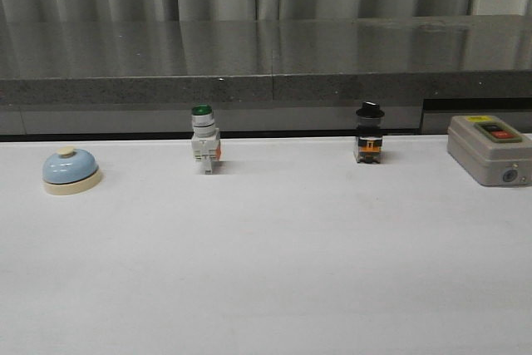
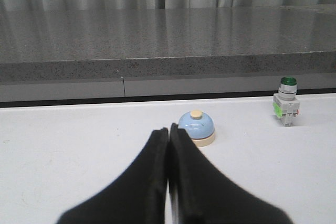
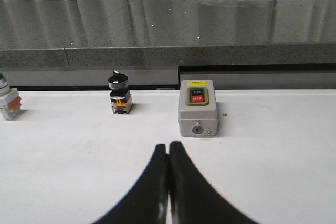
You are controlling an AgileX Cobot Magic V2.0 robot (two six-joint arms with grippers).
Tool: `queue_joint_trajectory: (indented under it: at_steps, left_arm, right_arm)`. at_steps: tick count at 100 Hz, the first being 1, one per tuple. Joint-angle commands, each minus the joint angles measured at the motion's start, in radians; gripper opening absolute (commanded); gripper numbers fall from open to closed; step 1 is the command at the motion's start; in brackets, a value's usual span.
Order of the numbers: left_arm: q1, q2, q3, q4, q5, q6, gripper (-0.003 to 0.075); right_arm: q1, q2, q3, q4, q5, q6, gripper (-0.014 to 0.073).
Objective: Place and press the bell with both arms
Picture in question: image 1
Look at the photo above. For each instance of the grey on-off switch box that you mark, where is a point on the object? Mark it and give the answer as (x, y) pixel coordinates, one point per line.
(493, 152)

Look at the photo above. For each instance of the grey stone counter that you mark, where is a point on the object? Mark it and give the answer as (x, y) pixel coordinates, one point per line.
(141, 79)

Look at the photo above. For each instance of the green pushbutton switch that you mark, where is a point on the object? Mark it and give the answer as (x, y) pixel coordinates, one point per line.
(206, 144)

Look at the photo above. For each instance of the light blue desk bell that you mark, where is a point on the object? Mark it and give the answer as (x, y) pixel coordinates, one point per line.
(70, 171)

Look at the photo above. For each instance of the black rotary selector switch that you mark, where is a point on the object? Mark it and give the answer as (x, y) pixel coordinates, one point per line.
(368, 146)

